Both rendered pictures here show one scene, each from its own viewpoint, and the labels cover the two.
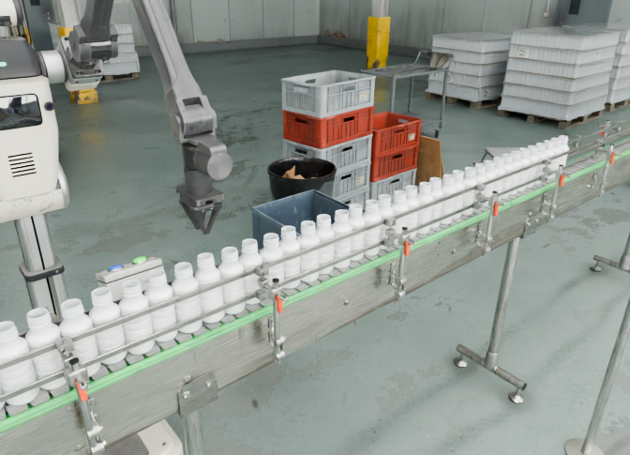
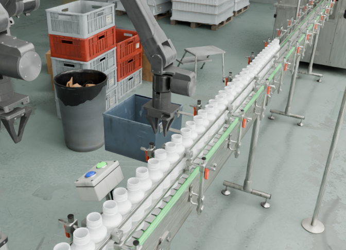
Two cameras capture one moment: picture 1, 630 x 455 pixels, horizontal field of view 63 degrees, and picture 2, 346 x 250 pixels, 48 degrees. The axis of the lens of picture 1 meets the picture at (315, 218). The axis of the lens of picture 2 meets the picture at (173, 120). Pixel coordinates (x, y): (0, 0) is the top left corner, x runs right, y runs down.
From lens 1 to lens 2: 68 cm
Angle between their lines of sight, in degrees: 23
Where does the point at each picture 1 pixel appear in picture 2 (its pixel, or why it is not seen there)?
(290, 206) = (123, 108)
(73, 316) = (115, 213)
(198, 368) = (164, 230)
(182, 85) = (158, 33)
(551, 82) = not seen: outside the picture
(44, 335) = (102, 231)
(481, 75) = not seen: outside the picture
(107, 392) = not seen: outside the picture
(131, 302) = (137, 194)
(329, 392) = not seen: hidden behind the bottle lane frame
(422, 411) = (218, 228)
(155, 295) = (144, 186)
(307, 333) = not seen: hidden behind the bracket
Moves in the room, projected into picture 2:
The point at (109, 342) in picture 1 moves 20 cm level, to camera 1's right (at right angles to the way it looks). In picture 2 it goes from (127, 226) to (191, 209)
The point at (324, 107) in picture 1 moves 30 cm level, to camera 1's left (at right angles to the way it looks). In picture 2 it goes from (86, 30) to (52, 32)
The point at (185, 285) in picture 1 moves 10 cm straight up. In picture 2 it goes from (157, 174) to (158, 146)
